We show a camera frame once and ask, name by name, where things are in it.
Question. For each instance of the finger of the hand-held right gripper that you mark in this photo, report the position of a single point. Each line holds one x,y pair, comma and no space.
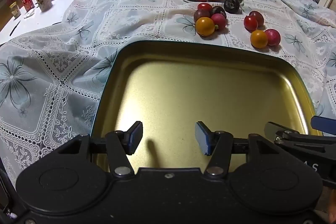
324,123
288,132

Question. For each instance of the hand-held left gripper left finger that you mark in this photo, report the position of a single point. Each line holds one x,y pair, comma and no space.
135,138

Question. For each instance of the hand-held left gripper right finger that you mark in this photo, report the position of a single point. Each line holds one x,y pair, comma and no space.
202,138

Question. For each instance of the gold metal tin tray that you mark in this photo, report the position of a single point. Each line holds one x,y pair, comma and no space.
199,87

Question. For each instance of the orange cherry tomato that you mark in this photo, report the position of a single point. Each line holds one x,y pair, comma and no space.
258,39
205,26

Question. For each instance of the dark purple cherry tomato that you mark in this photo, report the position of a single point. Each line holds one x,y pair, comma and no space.
258,17
201,14

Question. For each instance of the white lace floral tablecloth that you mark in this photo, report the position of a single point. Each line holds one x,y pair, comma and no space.
78,43

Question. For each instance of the dark water chestnut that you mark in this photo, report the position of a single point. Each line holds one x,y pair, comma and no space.
232,5
219,11

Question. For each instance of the black pen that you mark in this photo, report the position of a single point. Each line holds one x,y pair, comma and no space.
15,27

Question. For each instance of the glass jar with lid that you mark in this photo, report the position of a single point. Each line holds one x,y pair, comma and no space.
43,1

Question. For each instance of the red box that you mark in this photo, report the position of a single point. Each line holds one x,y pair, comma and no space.
27,1

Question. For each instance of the small jar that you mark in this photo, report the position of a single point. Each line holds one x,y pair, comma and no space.
15,10

